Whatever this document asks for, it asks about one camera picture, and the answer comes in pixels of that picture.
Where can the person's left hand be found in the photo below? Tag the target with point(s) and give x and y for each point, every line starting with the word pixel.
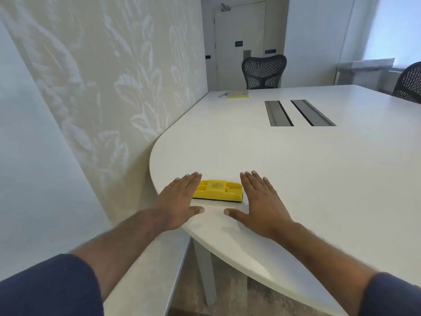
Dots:
pixel 176 204

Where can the person's right hand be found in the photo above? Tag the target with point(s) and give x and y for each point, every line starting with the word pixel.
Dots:
pixel 263 207

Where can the yellow whiteboard eraser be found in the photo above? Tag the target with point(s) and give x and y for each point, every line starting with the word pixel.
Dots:
pixel 217 189

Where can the glossy white whiteboard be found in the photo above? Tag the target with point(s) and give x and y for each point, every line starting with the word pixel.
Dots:
pixel 39 167

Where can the person's left forearm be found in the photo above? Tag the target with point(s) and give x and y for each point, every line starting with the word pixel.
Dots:
pixel 121 246

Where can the person's right forearm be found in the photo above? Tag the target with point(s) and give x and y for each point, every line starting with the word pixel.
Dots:
pixel 325 266

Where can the grey table leg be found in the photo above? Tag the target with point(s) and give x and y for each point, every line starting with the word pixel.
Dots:
pixel 205 273

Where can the yellow notebook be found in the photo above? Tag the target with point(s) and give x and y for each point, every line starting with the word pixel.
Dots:
pixel 237 93

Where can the black mesh office chair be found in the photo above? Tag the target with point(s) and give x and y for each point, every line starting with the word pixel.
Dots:
pixel 409 82
pixel 263 70

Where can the white door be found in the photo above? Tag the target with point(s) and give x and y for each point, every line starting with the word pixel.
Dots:
pixel 230 69

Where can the dark blue left sleeve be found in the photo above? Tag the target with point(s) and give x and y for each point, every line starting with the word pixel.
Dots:
pixel 49 289

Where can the dark blue sleeve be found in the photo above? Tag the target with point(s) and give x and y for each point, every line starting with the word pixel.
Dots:
pixel 394 296
pixel 49 289

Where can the grey door plate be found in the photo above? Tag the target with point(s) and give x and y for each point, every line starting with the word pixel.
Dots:
pixel 247 53

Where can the dark blue right sleeve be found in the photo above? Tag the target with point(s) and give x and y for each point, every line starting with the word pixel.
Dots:
pixel 394 296

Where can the white window ledge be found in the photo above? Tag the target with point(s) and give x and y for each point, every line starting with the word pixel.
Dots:
pixel 365 65

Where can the silver door closer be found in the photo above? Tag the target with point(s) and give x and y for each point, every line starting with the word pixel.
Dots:
pixel 225 8

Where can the bright window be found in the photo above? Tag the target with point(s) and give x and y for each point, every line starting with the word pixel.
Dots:
pixel 398 26

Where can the white wall ledge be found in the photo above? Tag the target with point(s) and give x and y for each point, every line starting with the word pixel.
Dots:
pixel 148 276

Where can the small blue wall sign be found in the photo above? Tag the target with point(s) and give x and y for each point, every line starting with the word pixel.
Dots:
pixel 270 50

